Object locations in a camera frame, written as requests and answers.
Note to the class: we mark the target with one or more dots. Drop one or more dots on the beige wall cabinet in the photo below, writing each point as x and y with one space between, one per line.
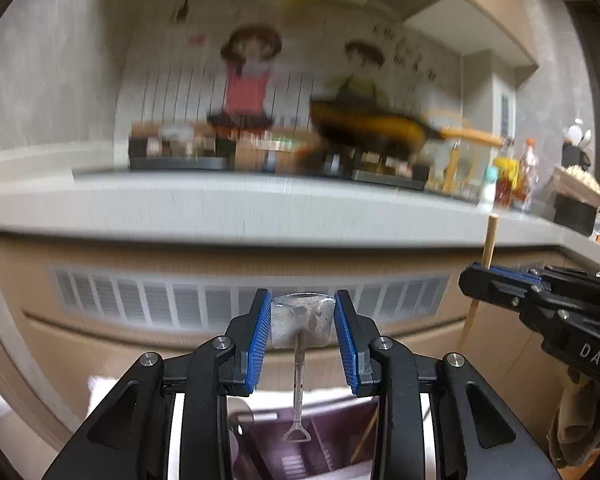
490 25

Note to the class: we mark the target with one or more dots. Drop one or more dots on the sauce bottle with yellow cap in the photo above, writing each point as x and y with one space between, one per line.
505 185

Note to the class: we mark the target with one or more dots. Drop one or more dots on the sauce bottle with orange cap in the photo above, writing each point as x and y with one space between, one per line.
527 175

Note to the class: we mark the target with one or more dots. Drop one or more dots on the yellow frying pan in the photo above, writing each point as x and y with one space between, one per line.
380 127

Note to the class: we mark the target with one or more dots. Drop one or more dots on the black cup with white ladles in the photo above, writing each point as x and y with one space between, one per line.
575 152

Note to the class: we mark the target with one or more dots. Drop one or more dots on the metal spatula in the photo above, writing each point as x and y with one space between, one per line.
300 320

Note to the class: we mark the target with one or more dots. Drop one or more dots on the cartoon wall poster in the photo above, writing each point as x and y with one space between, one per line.
180 90

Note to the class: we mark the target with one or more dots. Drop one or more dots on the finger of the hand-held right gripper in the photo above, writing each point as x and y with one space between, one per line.
500 287
580 280

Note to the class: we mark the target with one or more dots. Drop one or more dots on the person's right hand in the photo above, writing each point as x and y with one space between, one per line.
575 425

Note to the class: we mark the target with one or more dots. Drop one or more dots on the purple utensil holder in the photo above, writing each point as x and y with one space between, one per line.
260 442

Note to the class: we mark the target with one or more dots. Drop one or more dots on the black spice tray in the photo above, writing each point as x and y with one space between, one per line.
180 162

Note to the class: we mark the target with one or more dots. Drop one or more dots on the white bottle with teal cap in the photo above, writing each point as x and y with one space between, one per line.
487 190

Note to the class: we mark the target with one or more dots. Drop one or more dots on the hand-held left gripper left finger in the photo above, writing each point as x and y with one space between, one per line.
260 345

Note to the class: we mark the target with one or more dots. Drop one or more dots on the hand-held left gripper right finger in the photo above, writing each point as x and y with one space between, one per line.
347 345

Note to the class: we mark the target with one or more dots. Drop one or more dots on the black box with beige top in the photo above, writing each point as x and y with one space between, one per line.
575 210

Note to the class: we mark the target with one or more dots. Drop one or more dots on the white vent grille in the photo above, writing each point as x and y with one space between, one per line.
130 295

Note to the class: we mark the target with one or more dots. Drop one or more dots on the gas stove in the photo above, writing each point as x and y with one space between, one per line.
380 175

